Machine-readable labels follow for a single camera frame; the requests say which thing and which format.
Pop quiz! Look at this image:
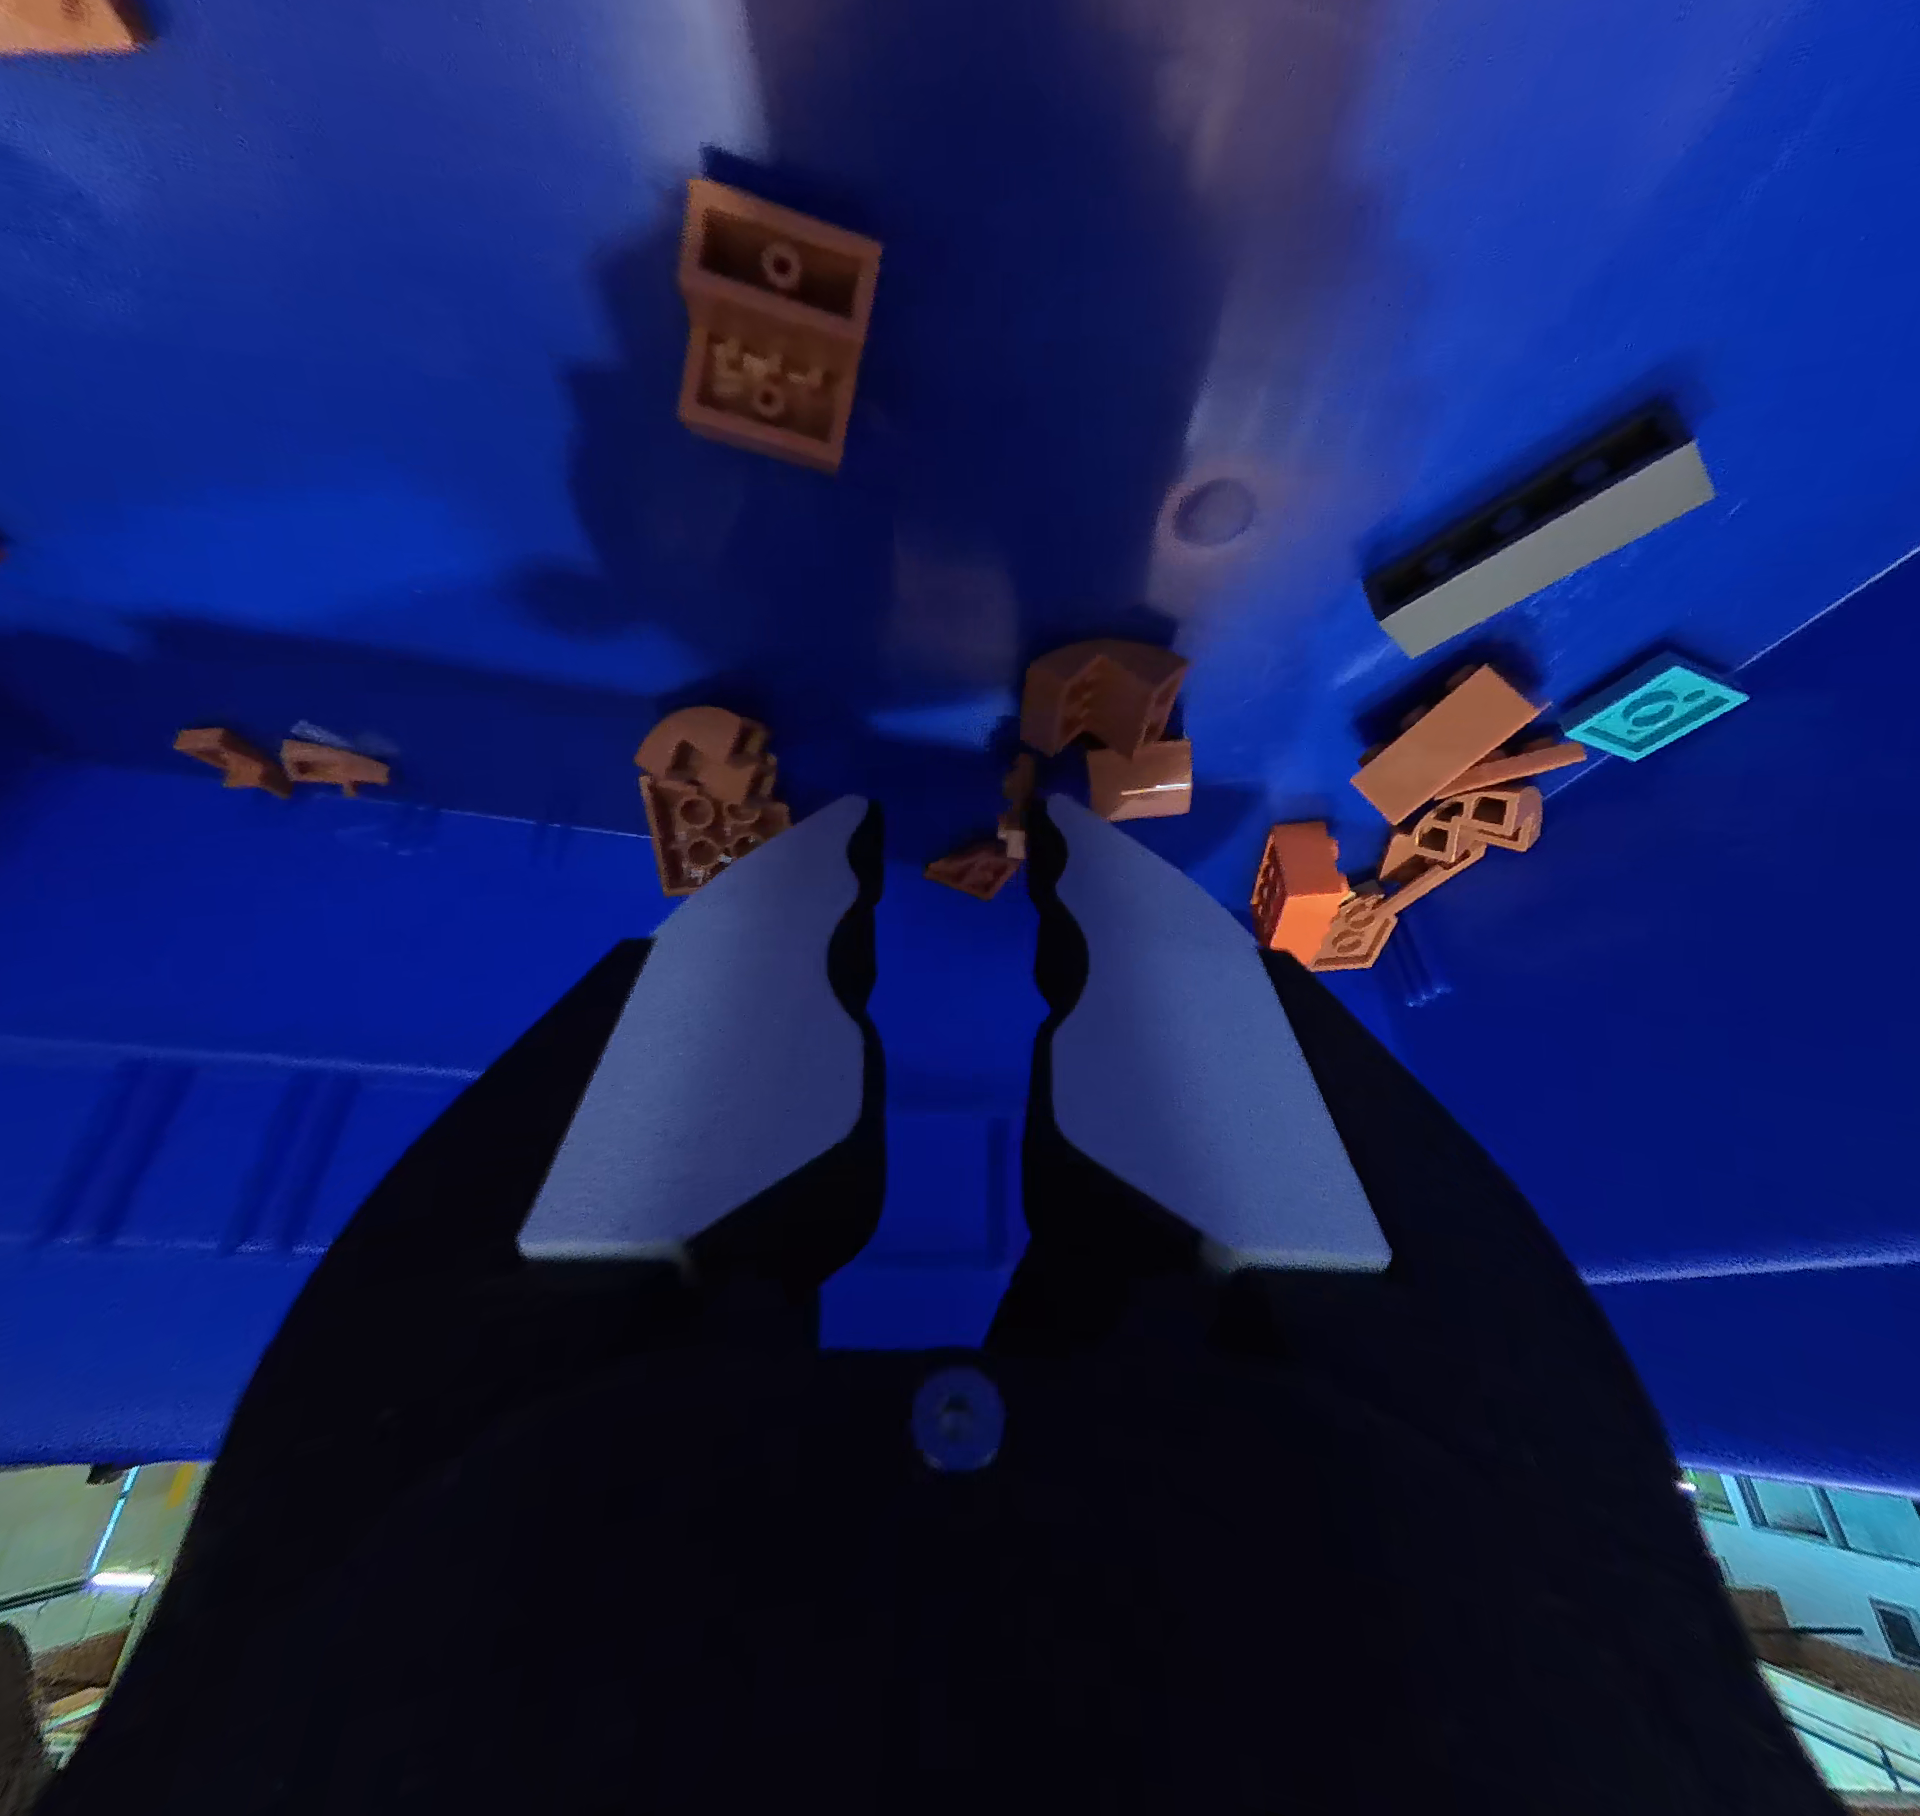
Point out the teal toy tile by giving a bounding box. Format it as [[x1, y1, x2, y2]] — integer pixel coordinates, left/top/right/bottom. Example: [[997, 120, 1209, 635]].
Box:
[[1560, 654, 1751, 767]]

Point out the brown curved toy brick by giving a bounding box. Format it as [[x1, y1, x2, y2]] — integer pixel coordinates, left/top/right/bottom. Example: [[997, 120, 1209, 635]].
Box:
[[1018, 639, 1197, 822]]

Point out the brown round-edged toy plate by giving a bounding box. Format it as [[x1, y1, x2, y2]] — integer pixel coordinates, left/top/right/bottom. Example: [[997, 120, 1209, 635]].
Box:
[[632, 705, 794, 897]]

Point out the brown arched toy piece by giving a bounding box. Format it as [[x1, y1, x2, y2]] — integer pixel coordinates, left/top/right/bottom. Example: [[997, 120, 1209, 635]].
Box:
[[1377, 780, 1548, 892]]

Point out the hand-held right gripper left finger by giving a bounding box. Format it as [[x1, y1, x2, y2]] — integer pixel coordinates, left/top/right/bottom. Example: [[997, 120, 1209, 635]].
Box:
[[516, 794, 887, 1267]]

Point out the long grey toy brick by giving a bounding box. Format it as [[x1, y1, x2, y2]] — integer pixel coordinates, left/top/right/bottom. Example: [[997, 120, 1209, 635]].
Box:
[[1359, 404, 1717, 662]]

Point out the blue plastic bin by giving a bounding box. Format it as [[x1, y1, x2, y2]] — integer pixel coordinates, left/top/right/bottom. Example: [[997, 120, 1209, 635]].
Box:
[[0, 0, 1920, 1502]]

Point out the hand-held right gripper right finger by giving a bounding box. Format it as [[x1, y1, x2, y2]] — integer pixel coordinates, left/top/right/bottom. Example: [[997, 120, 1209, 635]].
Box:
[[1026, 792, 1396, 1273]]

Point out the orange toy brick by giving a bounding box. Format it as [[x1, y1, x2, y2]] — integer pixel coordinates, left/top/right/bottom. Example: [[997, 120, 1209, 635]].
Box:
[[1250, 820, 1355, 956]]

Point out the large brown hollow toy brick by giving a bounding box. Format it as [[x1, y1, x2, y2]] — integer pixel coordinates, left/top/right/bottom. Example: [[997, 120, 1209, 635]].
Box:
[[676, 173, 887, 478]]

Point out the small brown clip toy piece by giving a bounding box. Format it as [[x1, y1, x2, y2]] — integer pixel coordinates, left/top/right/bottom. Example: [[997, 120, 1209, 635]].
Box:
[[171, 726, 297, 801], [279, 736, 395, 801]]

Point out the flat brown toy tile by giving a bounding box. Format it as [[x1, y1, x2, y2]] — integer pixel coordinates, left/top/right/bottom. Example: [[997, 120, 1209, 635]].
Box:
[[1349, 663, 1550, 829]]

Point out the small brown wedge toy piece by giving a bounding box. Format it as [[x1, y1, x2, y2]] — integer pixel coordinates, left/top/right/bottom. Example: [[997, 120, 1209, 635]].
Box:
[[920, 751, 1039, 902]]

